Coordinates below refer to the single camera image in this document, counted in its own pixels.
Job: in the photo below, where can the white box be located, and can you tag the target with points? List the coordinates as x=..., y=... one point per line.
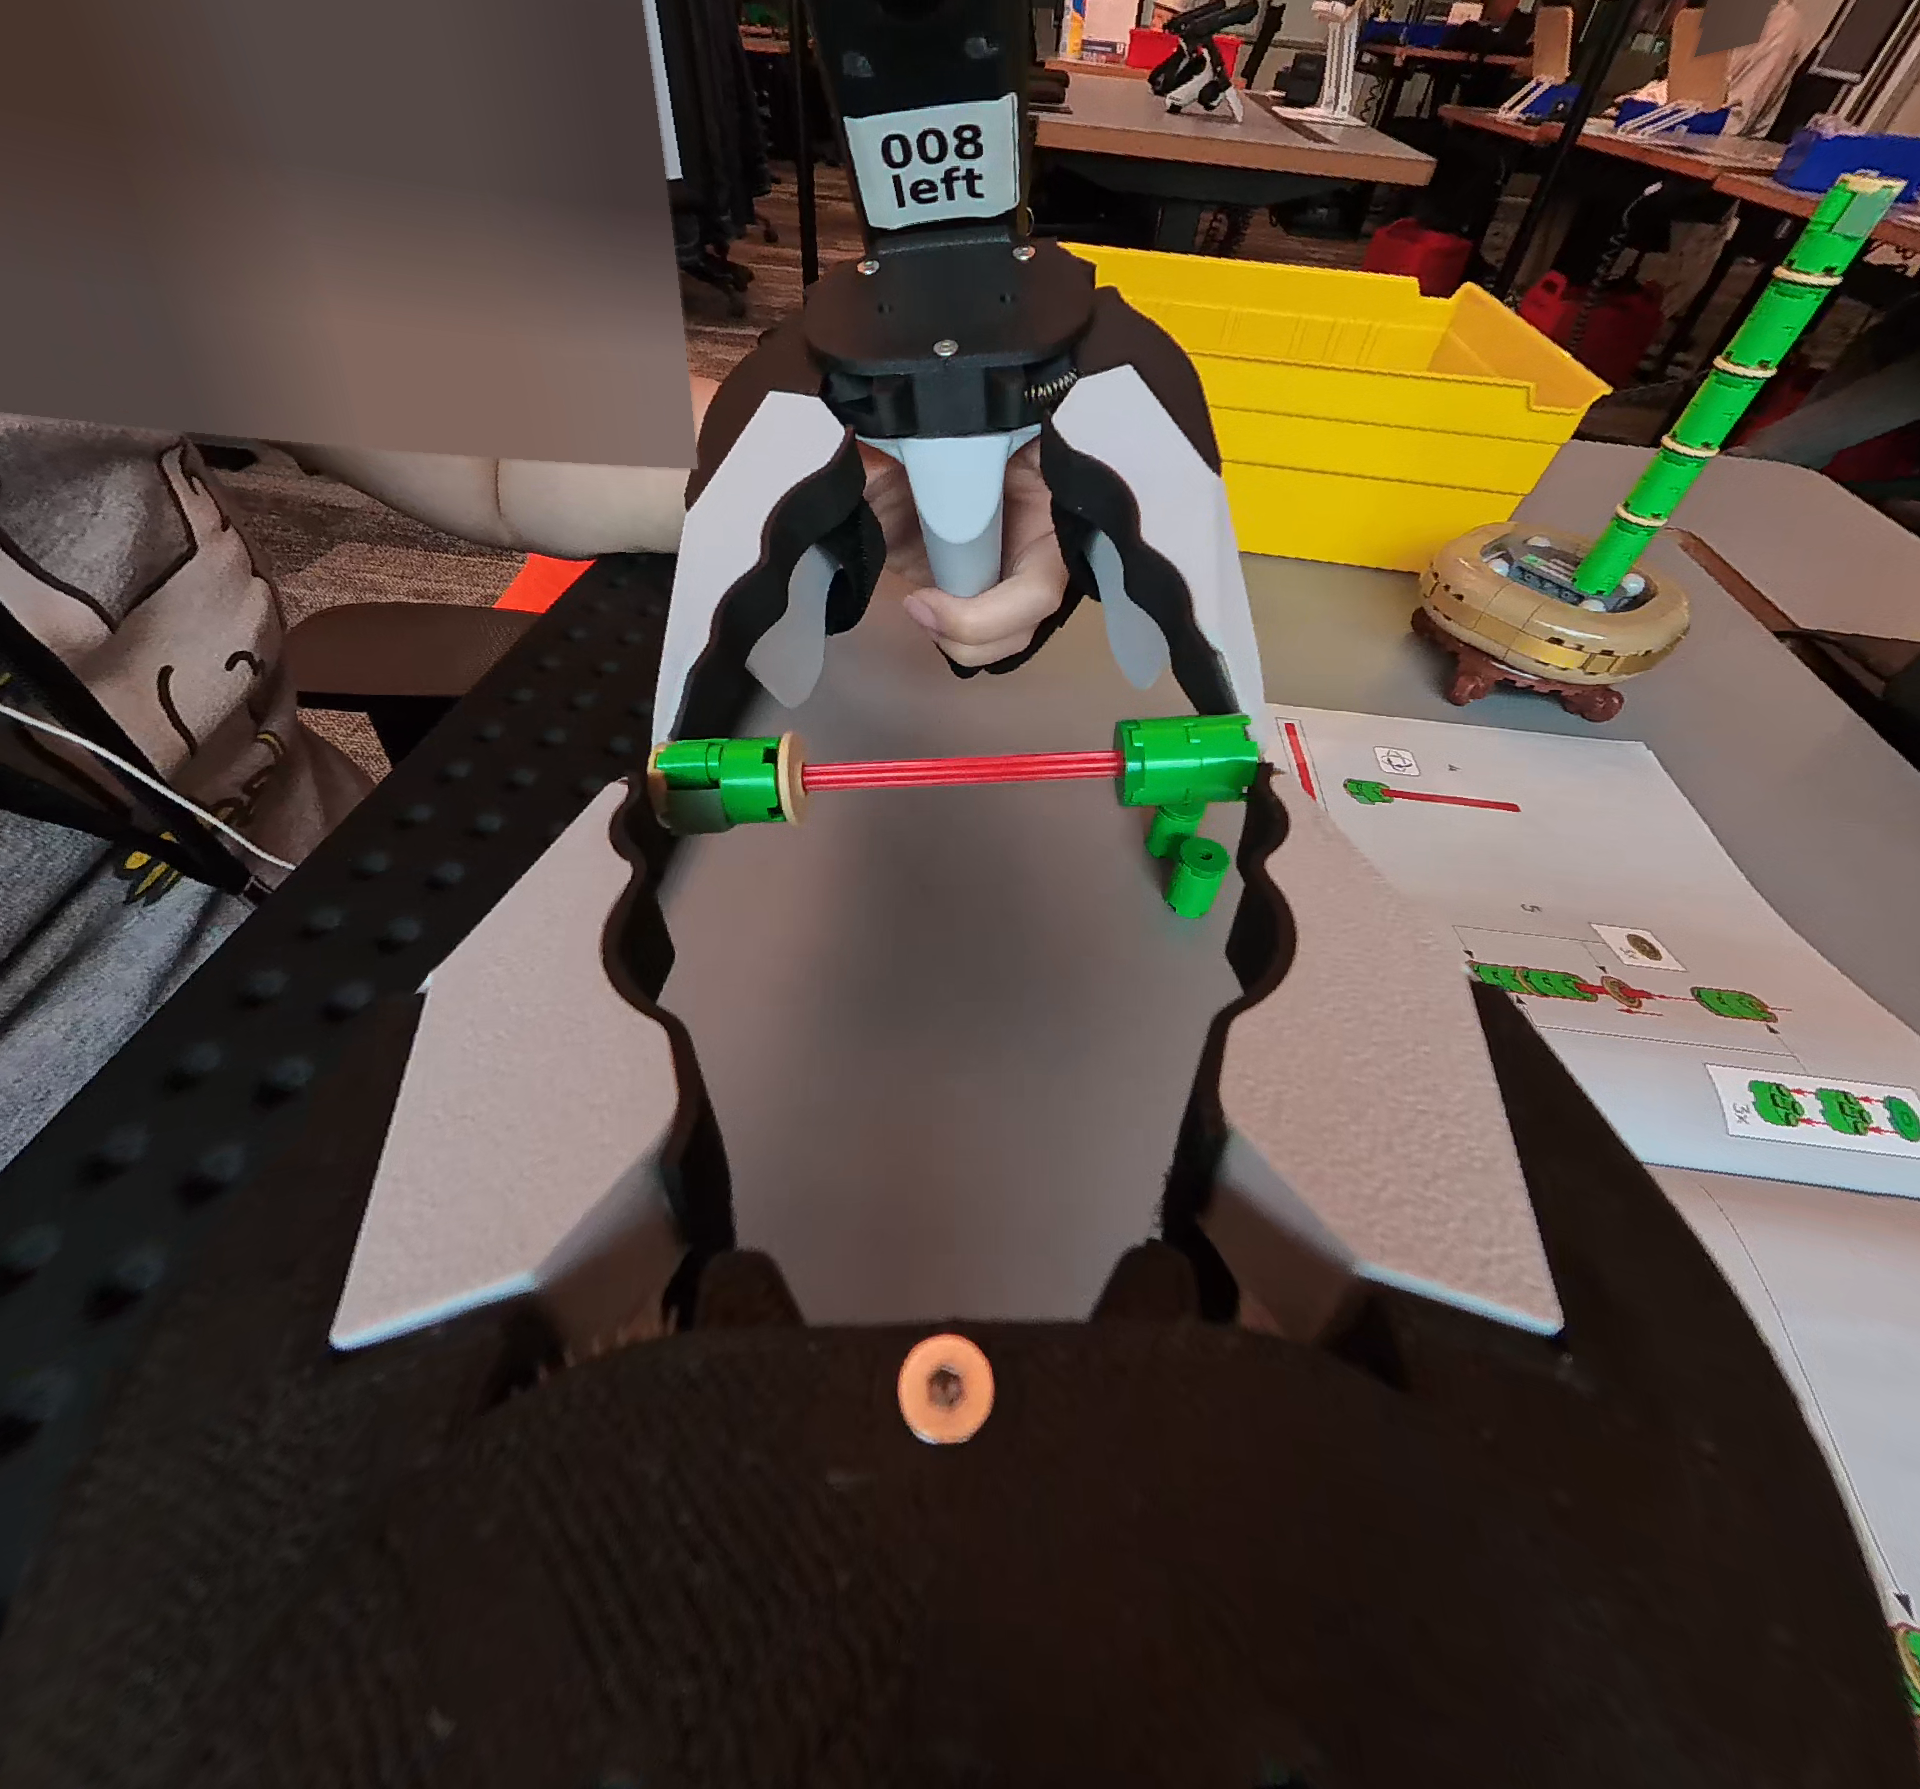
x=1103, y=23

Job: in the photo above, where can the tan toy disc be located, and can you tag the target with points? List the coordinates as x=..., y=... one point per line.
x=792, y=778

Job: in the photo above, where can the small green toy connector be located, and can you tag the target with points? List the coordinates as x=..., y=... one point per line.
x=1198, y=876

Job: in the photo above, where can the person's left hand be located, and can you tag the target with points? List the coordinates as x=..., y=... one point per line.
x=997, y=628

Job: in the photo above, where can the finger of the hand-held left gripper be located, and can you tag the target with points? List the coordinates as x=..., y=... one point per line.
x=1177, y=513
x=736, y=513

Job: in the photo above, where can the black monitor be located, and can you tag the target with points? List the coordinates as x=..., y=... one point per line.
x=1866, y=10

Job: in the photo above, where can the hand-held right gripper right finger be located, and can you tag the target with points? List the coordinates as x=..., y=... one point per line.
x=1380, y=1100

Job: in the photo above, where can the red toy axle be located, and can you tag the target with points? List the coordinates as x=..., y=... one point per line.
x=960, y=771

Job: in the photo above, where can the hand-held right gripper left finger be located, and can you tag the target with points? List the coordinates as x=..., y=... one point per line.
x=494, y=1100

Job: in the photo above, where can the black pole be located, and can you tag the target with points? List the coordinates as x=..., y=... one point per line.
x=1614, y=65

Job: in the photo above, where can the green toy bamboo stalk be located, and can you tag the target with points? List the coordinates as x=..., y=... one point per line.
x=1724, y=395

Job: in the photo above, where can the red plastic bin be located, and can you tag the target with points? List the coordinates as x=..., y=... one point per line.
x=1417, y=261
x=1597, y=327

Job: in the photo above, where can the wooden table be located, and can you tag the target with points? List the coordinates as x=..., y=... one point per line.
x=1651, y=156

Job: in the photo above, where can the plain green toy cylinder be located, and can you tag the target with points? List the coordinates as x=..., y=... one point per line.
x=1185, y=758

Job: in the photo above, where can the grey desk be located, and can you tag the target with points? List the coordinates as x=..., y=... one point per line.
x=929, y=1040

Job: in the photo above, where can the green toy cylinder olive end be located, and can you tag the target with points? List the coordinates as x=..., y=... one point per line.
x=713, y=778

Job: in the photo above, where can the person's left forearm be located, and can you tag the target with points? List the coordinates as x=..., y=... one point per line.
x=570, y=499

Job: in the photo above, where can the person's grey printed shirt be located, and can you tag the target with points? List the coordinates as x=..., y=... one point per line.
x=119, y=591

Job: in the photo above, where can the black studded board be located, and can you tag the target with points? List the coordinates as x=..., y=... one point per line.
x=298, y=949

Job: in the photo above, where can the yellow plastic bin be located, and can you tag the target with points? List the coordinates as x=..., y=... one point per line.
x=1349, y=440

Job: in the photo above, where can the open instruction booklet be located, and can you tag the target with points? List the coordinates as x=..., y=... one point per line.
x=1500, y=861

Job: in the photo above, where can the blue plastic bin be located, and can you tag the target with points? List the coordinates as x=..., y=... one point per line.
x=1669, y=117
x=1843, y=158

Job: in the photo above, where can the orange object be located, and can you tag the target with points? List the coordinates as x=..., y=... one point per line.
x=539, y=584

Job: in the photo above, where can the grey top table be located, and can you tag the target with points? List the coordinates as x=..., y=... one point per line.
x=1200, y=156

